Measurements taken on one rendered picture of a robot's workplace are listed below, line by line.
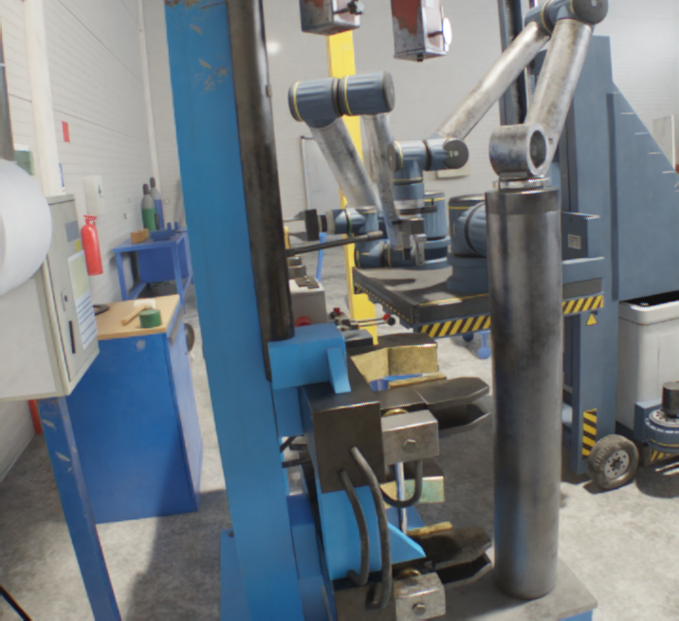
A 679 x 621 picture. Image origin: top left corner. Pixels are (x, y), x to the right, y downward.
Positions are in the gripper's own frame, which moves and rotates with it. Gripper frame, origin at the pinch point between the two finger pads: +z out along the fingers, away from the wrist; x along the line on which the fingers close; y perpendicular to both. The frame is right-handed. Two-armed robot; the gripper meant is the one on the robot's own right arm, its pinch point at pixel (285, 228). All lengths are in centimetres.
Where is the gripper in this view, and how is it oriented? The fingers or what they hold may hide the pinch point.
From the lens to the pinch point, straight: 248.6
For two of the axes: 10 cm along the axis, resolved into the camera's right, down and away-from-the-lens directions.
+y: 2.0, 1.5, -9.7
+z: -9.8, 1.2, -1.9
